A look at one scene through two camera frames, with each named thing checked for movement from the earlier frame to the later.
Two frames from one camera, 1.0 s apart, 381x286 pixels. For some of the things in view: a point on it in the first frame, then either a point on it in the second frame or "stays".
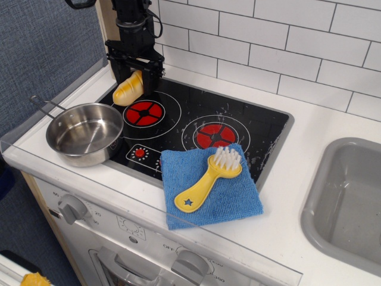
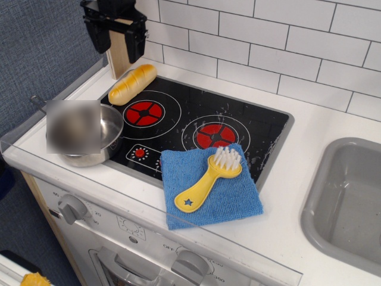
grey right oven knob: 190,267 stays
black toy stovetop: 185,115 stays
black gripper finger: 151,78 to 136,43
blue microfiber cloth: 229,198 stays
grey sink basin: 342,211 stays
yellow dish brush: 225,162 stays
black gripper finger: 122,71 to 100,33
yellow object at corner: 34,279 stays
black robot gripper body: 137,46 to 99,10
